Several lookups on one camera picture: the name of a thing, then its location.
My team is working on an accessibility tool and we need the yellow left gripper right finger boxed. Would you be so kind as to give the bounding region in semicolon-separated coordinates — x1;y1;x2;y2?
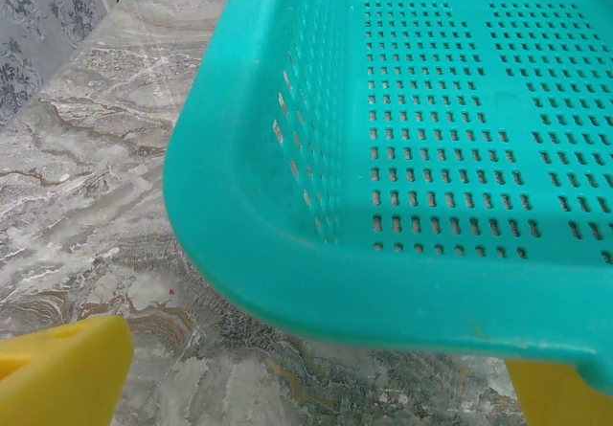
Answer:
506;358;613;426

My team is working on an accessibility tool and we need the teal perforated plastic basket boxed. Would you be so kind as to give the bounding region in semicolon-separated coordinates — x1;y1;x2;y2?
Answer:
162;0;613;397

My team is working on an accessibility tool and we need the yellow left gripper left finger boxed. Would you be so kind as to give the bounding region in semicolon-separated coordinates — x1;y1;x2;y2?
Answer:
0;314;135;426

